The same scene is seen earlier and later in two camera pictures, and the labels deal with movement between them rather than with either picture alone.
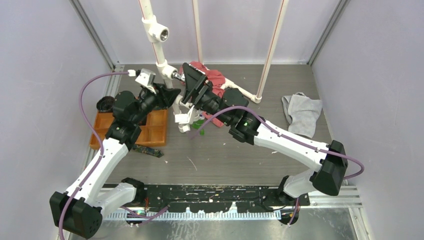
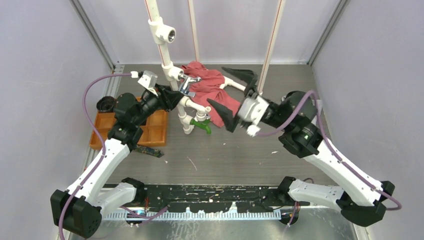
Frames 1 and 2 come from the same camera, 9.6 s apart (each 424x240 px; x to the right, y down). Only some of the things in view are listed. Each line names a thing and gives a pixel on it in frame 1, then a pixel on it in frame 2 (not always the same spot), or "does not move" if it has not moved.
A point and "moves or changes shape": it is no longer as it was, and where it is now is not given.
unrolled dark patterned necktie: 153,152 does not move
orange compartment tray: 153,133 does not move
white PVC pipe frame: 154,31 moves or changes shape
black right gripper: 196,85 to 226,114
